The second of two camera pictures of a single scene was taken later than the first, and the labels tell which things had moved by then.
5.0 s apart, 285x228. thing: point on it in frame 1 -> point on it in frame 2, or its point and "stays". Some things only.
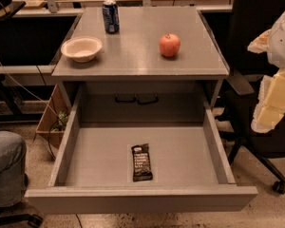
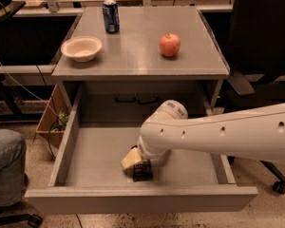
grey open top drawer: x=141 y=166 stays
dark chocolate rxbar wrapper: x=142 y=167 stays
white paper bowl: x=82 y=48 stays
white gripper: x=283 y=47 -> x=147 y=156
